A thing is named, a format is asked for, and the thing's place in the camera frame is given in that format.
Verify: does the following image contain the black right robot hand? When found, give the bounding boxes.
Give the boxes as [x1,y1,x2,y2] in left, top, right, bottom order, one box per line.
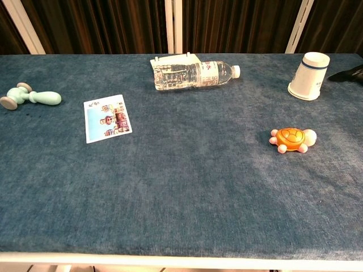
[328,64,363,83]

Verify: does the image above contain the orange shell toy turtle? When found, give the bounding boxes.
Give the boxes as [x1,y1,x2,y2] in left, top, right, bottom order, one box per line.
[269,127,318,155]

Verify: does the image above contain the white paper cup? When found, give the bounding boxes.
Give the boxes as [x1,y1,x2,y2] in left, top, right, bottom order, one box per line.
[287,52,331,101]

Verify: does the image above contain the clear plastic water bottle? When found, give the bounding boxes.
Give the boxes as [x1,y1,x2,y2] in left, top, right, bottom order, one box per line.
[153,60,242,91]

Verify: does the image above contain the white plastic card holder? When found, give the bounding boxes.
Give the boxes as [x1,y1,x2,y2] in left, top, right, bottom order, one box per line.
[150,52,201,70]

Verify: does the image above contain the blue table cloth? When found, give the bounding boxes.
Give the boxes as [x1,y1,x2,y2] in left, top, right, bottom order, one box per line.
[0,53,363,261]

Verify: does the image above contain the illustrated picture card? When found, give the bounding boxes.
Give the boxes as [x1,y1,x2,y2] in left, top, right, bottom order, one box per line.
[83,94,133,145]

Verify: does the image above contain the white table edge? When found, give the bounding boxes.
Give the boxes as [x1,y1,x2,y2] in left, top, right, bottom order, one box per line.
[0,251,363,272]

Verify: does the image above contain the dark brown curtain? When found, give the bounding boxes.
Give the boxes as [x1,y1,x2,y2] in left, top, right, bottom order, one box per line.
[0,0,363,56]

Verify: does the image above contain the mint green massage roller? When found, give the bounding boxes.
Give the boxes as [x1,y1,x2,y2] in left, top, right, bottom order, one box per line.
[0,82,62,111]

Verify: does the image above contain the white slotted frame post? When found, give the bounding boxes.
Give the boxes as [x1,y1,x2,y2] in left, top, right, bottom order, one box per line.
[284,0,315,54]

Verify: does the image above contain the white upright frame post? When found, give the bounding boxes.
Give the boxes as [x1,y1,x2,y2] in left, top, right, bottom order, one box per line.
[164,0,174,54]
[174,0,183,54]

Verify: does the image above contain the white slanted frame post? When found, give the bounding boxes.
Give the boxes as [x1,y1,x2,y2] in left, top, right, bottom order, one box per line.
[1,0,47,55]

